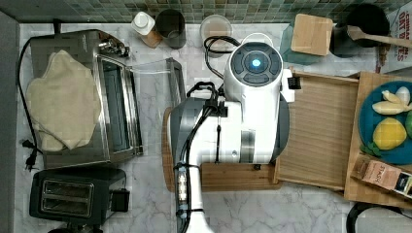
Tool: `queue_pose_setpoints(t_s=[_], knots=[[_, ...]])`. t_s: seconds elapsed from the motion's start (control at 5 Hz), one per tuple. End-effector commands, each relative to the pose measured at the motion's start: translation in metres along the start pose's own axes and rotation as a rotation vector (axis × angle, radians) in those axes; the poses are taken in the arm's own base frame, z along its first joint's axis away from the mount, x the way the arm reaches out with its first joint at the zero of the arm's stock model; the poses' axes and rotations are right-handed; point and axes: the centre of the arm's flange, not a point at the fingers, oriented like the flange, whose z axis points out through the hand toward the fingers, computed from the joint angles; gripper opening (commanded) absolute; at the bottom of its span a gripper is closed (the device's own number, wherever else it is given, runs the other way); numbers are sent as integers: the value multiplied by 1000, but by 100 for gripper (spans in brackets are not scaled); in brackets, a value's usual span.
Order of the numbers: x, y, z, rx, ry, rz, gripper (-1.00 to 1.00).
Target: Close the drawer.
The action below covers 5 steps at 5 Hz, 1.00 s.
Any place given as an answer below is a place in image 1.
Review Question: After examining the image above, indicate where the black utensil pot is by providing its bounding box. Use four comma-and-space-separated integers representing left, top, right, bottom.
329, 4, 390, 58

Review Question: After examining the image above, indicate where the green toy leaf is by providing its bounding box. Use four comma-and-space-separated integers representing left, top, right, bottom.
360, 143, 382, 157

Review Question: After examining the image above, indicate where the black two-slot toaster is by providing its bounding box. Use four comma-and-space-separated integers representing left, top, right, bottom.
29, 166, 130, 225

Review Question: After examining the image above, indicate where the tea box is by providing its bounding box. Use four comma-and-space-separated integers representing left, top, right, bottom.
351, 157, 411, 199

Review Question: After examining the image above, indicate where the silver toaster oven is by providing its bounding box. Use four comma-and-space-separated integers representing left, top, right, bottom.
30, 29, 186, 169

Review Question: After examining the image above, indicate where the yellow toy lemon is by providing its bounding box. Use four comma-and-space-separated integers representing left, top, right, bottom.
372, 117, 407, 150

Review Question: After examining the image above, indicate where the teal plate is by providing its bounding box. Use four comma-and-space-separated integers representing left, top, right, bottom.
358, 81, 412, 165

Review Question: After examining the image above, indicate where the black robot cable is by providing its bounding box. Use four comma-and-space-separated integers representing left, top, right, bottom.
173, 35, 242, 233

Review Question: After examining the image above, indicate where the white-capped bottle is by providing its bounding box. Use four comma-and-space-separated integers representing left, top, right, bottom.
131, 12, 162, 49

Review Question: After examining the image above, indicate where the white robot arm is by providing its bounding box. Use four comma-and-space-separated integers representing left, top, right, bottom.
165, 33, 294, 233

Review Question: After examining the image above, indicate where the wooden drawer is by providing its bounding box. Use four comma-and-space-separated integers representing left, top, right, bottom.
276, 70, 359, 190

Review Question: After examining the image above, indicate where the oat bites cereal box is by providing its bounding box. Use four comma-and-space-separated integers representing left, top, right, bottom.
375, 0, 412, 77

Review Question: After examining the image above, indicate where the beige cloth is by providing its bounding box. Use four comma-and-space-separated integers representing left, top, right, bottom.
26, 50, 101, 151

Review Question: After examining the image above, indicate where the wooden drawer cabinet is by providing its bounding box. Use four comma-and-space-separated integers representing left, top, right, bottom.
343, 71, 412, 210

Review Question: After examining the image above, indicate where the dark grey cup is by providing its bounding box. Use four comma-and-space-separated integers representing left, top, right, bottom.
155, 9, 186, 50

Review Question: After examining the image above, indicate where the green toy fruit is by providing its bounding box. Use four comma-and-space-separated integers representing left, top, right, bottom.
405, 111, 412, 139

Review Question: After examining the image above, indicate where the black power cord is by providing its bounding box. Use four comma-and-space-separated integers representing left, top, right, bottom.
17, 18, 62, 172

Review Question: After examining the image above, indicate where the plush peeled banana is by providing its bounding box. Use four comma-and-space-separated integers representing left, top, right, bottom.
372, 86, 411, 116

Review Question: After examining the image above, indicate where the teal canister with bamboo lid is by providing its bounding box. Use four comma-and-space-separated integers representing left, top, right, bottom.
280, 14, 333, 65

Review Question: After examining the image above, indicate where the clear pasta jar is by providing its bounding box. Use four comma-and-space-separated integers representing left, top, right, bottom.
200, 15, 233, 58

